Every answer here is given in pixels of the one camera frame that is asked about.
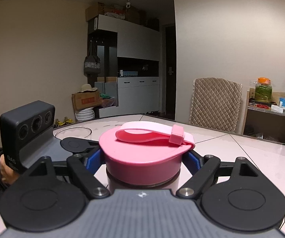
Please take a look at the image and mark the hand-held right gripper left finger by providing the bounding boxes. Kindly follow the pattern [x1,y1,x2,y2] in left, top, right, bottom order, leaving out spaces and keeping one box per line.
[21,149,110,199]

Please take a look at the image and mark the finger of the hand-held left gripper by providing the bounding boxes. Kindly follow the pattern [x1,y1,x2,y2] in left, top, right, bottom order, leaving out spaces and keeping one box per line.
[83,140,101,156]

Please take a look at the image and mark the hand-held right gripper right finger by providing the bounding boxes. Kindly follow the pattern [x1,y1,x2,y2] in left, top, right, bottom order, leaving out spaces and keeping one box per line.
[176,151,265,199]

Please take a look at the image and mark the dimpled clear glass cup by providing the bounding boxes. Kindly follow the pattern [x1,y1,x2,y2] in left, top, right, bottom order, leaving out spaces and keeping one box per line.
[54,126,92,140]

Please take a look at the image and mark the pink printed bottle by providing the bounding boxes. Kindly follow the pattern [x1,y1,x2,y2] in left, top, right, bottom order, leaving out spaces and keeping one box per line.
[106,165,183,193]

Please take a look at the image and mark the pink bottle cap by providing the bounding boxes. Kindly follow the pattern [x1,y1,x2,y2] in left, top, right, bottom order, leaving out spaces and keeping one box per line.
[99,121,196,186]

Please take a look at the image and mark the person's left hand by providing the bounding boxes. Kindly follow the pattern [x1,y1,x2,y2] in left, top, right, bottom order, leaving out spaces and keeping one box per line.
[0,155,21,185]

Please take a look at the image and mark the stack of white buckets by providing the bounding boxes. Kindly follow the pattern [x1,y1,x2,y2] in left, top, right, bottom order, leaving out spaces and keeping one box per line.
[75,107,95,123]

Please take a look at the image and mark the yellow bottles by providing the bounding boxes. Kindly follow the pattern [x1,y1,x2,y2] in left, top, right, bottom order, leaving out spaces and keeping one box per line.
[54,116,74,127]

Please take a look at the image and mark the brown cardboard box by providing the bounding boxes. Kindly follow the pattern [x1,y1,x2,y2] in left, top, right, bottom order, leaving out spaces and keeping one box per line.
[71,90,101,111]

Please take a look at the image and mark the grey panel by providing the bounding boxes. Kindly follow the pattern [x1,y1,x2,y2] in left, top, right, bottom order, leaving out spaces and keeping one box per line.
[94,80,119,109]

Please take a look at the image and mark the straw hat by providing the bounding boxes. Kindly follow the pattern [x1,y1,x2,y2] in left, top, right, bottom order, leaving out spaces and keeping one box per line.
[80,83,99,94]

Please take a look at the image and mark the quilted beige chair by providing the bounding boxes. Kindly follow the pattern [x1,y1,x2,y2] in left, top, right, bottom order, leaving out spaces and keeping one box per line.
[189,78,243,133]

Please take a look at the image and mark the hanging grey bag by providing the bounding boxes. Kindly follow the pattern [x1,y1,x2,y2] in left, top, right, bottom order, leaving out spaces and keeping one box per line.
[83,41,101,75]

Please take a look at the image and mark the wooden shelf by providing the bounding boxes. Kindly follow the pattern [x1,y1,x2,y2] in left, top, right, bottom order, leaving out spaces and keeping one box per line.
[243,88,285,145]

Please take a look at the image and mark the dark door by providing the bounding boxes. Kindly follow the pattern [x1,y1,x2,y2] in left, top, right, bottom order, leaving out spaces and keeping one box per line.
[163,23,177,114]

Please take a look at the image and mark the green pickle jar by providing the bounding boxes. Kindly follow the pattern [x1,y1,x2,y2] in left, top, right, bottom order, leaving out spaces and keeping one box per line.
[254,77,273,104]

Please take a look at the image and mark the flat white green box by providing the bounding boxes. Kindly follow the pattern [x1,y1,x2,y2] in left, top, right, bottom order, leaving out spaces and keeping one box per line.
[271,104,285,115]

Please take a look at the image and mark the white and black cabinet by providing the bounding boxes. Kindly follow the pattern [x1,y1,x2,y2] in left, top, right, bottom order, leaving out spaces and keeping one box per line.
[87,14,162,118]

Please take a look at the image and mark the cardboard boxes atop cabinet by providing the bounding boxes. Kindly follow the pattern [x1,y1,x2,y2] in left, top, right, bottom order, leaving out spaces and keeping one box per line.
[85,2,160,32]

